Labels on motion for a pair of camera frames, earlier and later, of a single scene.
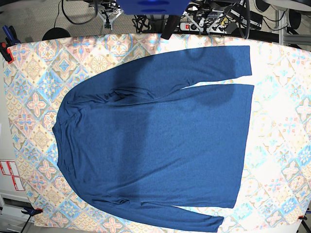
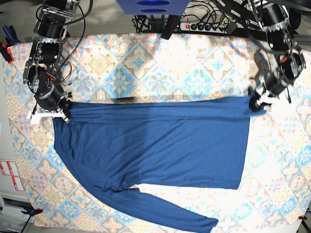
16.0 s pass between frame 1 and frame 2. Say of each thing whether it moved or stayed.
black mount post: stayed
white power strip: stayed
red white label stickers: stayed
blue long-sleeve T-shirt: moved
